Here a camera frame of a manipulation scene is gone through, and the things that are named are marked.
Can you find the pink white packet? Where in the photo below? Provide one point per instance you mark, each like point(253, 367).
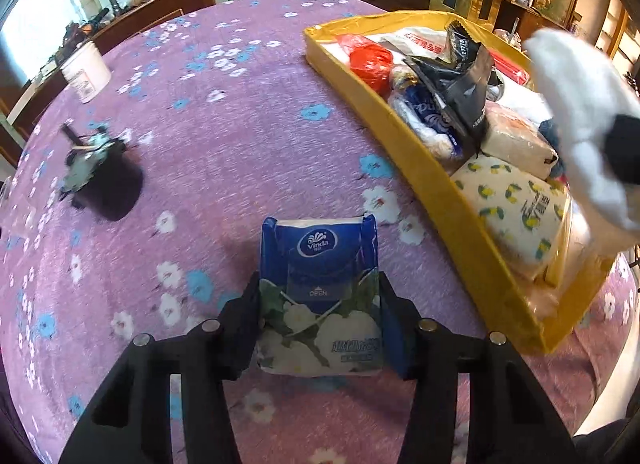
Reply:
point(517, 141)

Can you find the person's dark clothing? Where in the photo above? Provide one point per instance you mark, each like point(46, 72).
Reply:
point(607, 444)

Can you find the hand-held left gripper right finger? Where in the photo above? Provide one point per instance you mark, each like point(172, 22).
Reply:
point(400, 339)

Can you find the white plastic jar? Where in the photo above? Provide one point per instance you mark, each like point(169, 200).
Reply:
point(87, 73)

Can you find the blue floral tissue pack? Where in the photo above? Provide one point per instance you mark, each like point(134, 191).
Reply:
point(317, 294)

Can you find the yellow cardboard box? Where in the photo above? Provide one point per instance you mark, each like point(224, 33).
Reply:
point(435, 183)

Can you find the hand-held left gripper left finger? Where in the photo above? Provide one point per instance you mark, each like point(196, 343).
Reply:
point(240, 329)

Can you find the black plastic packet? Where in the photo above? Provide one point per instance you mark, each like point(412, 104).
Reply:
point(465, 88)

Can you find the clear blue print packet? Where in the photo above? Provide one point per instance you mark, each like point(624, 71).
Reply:
point(425, 118)

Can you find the lemon print tissue pack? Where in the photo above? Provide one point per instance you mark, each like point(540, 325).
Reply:
point(515, 214)

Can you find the wooden sideboard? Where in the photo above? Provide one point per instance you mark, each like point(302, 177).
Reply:
point(530, 8)

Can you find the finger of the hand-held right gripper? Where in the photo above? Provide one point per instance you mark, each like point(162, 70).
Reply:
point(625, 146)

